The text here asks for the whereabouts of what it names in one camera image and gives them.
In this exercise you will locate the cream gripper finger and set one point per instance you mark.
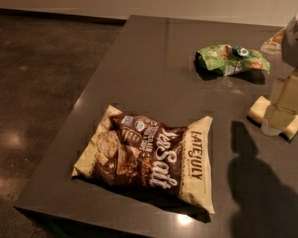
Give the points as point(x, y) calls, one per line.
point(276, 120)

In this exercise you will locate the yellow sponge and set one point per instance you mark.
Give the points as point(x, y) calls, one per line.
point(257, 113)

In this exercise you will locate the green chip bag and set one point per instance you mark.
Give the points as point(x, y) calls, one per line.
point(227, 60)

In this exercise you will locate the brown Late July chip bag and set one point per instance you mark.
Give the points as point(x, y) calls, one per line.
point(129, 150)

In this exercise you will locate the orange snack bag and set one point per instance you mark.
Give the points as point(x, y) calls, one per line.
point(273, 44)

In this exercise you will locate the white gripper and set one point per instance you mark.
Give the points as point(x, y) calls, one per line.
point(297, 42)

